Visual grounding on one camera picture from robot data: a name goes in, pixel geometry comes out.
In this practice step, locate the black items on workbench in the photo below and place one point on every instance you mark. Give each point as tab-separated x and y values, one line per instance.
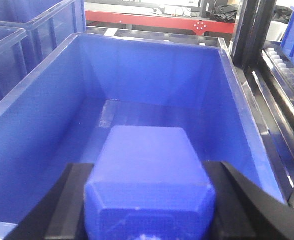
224	13

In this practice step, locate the blue plastic bin left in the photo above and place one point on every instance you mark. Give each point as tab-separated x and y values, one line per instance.
12	61

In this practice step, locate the white roller conveyor track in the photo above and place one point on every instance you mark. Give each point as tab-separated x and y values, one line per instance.
287	72

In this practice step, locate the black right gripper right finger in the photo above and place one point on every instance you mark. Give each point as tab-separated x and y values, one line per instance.
243	211

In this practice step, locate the red metal workbench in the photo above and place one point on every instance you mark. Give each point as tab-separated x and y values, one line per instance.
199	27

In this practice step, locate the blue bin far left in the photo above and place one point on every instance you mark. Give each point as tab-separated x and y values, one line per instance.
47	24

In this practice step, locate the blue bottle part without cap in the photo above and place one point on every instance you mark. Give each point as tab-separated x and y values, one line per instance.
148	184

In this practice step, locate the blue plastic bin middle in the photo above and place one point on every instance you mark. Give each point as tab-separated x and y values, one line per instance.
64	109

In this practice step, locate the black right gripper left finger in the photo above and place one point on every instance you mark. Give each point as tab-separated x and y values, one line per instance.
60	215

